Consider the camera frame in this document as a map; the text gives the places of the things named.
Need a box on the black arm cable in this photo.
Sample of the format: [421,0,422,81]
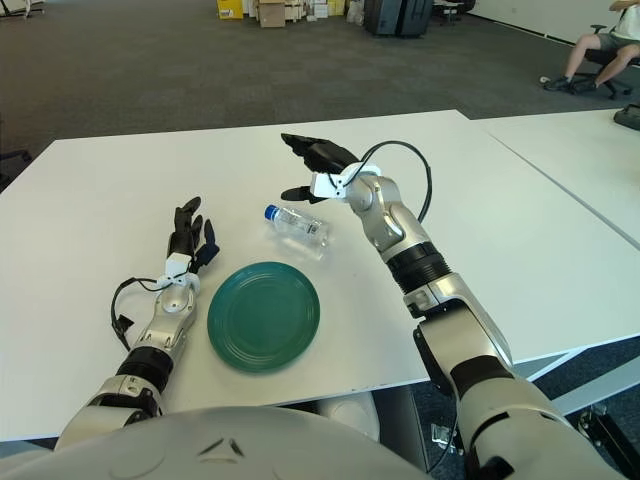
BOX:
[110,277,169,351]
[357,141,434,221]

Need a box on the black background office chair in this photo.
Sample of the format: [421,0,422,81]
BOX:
[432,0,479,27]

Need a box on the grey robot torso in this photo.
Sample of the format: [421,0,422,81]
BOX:
[0,389,436,480]

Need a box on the yellow box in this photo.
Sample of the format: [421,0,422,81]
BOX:
[215,0,246,20]

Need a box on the brown cardboard box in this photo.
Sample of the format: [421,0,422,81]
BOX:
[257,0,287,29]

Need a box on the clear bottle with blue cap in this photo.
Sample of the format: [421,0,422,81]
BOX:
[263,203,331,260]

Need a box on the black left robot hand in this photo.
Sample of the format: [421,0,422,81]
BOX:
[167,196,221,275]

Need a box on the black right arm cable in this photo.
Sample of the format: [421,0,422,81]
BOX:
[357,141,434,221]

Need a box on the seated person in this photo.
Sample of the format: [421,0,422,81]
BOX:
[542,0,640,94]

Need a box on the green round plate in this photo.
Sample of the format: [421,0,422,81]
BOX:
[206,260,322,374]

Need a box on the black swivel chair under person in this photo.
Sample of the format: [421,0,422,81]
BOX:
[569,23,634,101]

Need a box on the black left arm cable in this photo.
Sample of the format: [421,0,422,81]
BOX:
[110,277,169,351]

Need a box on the white desk base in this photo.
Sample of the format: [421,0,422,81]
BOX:
[0,0,46,20]

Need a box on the black hard case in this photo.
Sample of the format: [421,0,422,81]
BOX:
[363,0,401,36]

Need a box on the stack of white boxes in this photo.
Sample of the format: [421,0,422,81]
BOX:
[299,0,349,22]

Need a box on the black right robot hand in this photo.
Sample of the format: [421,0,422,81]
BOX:
[279,132,362,205]

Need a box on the white table frame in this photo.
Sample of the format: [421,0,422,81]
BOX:
[509,344,640,416]

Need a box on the black wheeled stand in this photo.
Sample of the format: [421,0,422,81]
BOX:
[577,404,640,474]

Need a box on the black bag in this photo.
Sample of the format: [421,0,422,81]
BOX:
[612,103,640,130]

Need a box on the black cabinet in background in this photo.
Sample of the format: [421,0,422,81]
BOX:
[394,0,434,39]

